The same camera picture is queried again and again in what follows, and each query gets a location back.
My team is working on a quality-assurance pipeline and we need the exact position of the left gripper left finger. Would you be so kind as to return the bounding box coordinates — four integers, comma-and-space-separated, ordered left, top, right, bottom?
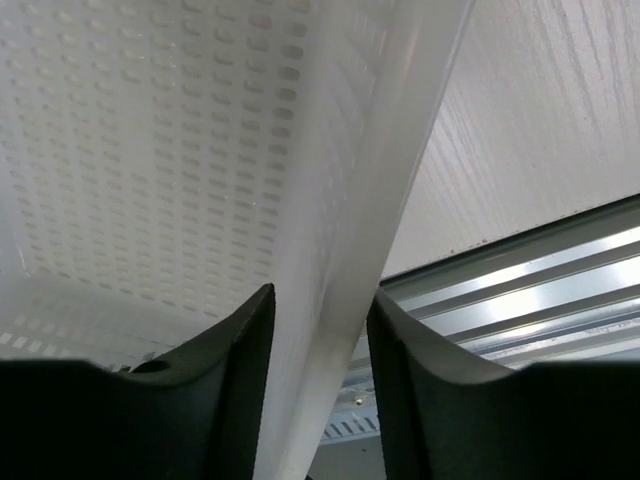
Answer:
1, 284, 276, 479

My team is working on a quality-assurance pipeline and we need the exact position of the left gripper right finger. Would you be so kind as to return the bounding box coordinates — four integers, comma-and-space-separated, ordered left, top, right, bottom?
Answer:
366, 291, 639, 479

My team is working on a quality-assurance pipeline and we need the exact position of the white plastic basket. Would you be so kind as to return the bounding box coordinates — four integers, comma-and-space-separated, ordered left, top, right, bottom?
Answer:
1, 1, 474, 479

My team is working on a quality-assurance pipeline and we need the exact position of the grey slotted cable duct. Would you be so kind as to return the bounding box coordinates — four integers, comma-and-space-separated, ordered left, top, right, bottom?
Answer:
320, 403, 380, 445

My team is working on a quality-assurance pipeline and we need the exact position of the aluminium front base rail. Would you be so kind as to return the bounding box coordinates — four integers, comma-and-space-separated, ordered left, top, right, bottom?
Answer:
344, 194, 640, 401

